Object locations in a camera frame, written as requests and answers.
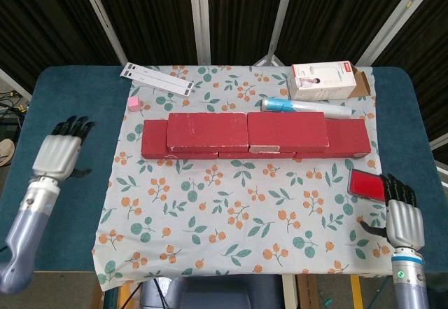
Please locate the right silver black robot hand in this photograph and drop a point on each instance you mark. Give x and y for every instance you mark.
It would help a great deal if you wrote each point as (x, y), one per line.
(406, 221)

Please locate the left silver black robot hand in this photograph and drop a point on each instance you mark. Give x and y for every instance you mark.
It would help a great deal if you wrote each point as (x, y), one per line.
(56, 155)

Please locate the red brick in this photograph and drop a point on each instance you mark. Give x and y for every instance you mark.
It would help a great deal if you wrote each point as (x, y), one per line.
(206, 130)
(259, 155)
(287, 130)
(350, 137)
(154, 139)

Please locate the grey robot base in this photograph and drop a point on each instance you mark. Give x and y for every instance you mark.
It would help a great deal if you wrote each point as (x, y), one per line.
(210, 293)

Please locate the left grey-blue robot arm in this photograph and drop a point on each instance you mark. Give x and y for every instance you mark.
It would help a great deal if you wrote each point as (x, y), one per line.
(24, 235)

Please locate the beige shoe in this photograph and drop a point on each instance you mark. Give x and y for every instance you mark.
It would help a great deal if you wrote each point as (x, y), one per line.
(5, 151)

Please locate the red ink pad tray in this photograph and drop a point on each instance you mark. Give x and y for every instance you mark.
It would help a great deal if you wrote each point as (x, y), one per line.
(365, 184)

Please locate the blue felt table mat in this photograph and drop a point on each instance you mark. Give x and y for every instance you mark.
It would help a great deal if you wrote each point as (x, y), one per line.
(87, 218)

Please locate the small pink cube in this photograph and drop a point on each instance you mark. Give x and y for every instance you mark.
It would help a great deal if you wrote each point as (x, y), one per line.
(134, 104)

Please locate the brown cardboard piece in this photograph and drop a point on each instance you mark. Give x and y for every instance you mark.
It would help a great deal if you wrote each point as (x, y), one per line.
(308, 291)

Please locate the white flat strip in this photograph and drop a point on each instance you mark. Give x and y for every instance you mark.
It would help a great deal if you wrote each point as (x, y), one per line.
(155, 82)
(159, 75)

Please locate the white and blue roll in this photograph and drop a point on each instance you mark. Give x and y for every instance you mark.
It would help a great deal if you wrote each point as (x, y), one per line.
(308, 107)

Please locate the floral pattern tablecloth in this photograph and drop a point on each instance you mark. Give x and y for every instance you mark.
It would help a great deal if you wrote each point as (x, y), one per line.
(245, 211)

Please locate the white product box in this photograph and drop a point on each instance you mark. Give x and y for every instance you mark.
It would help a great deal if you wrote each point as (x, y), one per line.
(322, 83)

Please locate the grey tripod stand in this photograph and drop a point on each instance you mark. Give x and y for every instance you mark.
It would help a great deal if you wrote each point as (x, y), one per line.
(269, 59)

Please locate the white metal frame bar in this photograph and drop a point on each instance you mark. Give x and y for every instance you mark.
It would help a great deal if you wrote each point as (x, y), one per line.
(14, 83)
(393, 18)
(199, 18)
(283, 11)
(101, 18)
(439, 143)

